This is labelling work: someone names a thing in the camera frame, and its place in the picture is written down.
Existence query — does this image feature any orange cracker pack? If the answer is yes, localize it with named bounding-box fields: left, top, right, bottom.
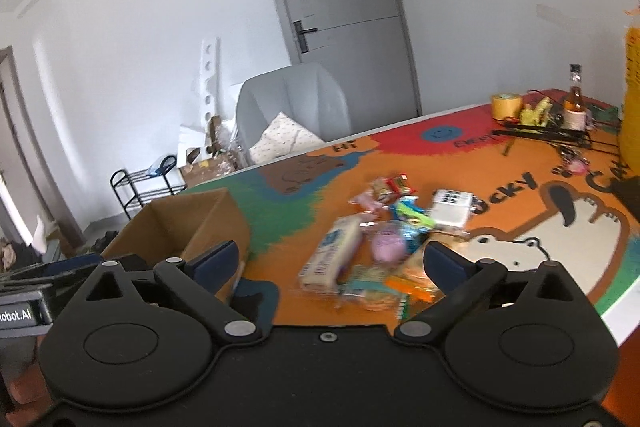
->
left=384, top=251, right=442, bottom=303

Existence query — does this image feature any white black-label snack pack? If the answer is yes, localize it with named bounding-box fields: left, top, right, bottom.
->
left=427, top=188, right=474, bottom=231

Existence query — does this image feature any blue snack packet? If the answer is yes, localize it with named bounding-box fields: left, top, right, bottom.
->
left=390, top=196, right=435, bottom=236

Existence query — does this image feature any pink round bun pack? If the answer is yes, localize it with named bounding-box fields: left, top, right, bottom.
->
left=370, top=222, right=408, bottom=265

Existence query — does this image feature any sandwich biscuit pack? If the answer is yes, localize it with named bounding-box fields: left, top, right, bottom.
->
left=338, top=265, right=408, bottom=311

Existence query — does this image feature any red candy bar wrapper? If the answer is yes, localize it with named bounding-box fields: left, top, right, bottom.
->
left=386, top=173, right=416, bottom=197

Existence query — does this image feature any pink wafer snack pack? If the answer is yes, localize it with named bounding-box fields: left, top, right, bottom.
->
left=348, top=188, right=386, bottom=215

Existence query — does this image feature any beige nougat bar wrapper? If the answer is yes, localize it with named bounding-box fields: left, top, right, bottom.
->
left=369, top=176, right=398, bottom=204

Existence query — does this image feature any person's left hand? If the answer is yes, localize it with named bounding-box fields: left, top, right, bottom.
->
left=6, top=363, right=51, bottom=417

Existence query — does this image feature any brown cardboard box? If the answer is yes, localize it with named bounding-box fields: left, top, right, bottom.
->
left=103, top=188, right=250, bottom=303

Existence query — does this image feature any black shoe rack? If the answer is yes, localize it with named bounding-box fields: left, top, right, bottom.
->
left=110, top=155, right=186, bottom=220

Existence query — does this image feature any colourful cat table mat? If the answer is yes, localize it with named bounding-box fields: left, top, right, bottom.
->
left=202, top=103, right=639, bottom=343

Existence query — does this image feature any white perforated board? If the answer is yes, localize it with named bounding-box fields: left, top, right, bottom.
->
left=177, top=38, right=220, bottom=166

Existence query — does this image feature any dotted cushion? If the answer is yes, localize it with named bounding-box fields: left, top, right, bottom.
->
left=248, top=112, right=324, bottom=165

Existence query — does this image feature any yellow crumpled wrapper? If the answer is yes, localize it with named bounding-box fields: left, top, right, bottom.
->
left=520, top=96, right=552, bottom=127

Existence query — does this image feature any yellow tape roll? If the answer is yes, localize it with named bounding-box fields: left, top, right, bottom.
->
left=490, top=93, right=523, bottom=121

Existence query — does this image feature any black folding stand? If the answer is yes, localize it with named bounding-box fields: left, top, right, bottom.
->
left=490, top=122, right=620, bottom=155

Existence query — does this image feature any black smartphone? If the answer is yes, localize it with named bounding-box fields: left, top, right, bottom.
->
left=612, top=176, right=640, bottom=221

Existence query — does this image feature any small amber glass bottle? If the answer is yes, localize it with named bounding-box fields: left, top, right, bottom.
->
left=563, top=64, right=587, bottom=131

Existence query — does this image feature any grey upholstered chair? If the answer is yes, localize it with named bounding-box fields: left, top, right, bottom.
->
left=235, top=64, right=352, bottom=165

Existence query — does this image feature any large orange juice bottle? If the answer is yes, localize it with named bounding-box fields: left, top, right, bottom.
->
left=618, top=5, right=640, bottom=174

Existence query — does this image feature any grey door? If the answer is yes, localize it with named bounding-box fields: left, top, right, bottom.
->
left=276, top=0, right=421, bottom=131

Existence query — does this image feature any pink keychain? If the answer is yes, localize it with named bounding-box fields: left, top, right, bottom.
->
left=561, top=152, right=590, bottom=176

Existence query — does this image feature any black door handle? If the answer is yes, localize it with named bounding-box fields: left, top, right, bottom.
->
left=293, top=20, right=319, bottom=54

